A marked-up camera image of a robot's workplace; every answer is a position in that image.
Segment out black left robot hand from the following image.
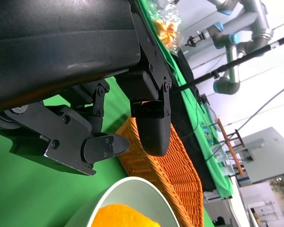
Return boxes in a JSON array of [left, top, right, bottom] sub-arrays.
[[0, 0, 173, 177]]

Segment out pale green bowl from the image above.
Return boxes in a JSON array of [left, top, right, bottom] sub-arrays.
[[63, 176, 180, 227]]

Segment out orange ring-shaped bread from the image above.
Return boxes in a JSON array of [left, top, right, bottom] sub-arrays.
[[93, 203, 161, 227]]

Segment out orange wicker basket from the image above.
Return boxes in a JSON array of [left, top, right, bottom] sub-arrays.
[[115, 117, 204, 227]]

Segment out clear bag orange snacks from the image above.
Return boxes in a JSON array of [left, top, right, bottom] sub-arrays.
[[149, 0, 183, 54]]

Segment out green tablecloth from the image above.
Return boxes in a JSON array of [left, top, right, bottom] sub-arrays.
[[0, 75, 133, 227]]

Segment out long black pole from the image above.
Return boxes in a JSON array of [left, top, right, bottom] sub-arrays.
[[170, 33, 284, 93]]

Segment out brown wooden rack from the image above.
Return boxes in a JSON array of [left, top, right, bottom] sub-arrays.
[[215, 118, 246, 177]]

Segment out green cloth with print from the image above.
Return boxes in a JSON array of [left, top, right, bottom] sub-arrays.
[[137, 0, 234, 199]]

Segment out white cabinet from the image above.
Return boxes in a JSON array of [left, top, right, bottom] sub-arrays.
[[236, 127, 284, 183]]

